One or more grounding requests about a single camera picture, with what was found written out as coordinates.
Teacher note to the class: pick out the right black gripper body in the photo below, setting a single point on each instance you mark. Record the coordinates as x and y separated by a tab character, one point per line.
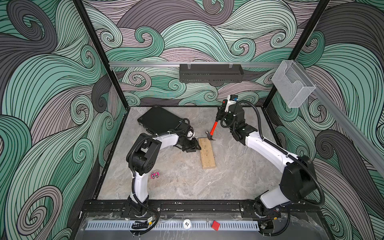
223	116

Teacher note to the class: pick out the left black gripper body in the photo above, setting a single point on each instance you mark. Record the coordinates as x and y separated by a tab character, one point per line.
188	146

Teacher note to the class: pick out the wooden block with nails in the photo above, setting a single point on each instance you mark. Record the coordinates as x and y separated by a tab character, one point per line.
207	154

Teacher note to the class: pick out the claw hammer orange black handle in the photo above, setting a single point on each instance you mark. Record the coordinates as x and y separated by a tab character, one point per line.
213	127

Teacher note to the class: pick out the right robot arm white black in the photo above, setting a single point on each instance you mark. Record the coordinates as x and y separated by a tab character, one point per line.
299	183

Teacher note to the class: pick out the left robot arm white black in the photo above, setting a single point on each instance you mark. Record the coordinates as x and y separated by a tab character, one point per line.
143	155

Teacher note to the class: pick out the black hard case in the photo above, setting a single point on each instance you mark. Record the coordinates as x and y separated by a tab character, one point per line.
159	120

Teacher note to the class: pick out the pink toy car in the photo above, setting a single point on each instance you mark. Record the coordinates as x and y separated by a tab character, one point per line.
155	174

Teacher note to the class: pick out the red cube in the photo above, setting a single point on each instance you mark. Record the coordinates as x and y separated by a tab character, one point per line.
215	225

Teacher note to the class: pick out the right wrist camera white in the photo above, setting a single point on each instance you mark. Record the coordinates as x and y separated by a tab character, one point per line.
231	100

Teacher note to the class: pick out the black wall tray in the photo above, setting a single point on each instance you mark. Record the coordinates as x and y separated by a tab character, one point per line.
211	73

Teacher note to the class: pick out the clear mesh wall holder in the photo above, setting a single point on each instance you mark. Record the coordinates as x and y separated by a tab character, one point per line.
293	83

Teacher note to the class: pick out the white slotted cable duct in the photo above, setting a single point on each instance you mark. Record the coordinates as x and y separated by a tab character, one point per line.
176	225

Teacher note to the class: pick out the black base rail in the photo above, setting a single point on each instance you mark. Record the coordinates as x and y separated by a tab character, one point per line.
169	208

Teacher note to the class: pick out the aluminium wall rail back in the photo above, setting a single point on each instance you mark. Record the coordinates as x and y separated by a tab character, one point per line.
167	64

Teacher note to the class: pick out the aluminium wall rail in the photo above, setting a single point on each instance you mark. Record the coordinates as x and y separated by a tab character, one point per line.
339	103
167	64

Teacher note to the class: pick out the aluminium wall rail right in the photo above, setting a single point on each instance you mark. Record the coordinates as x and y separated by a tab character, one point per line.
339	103

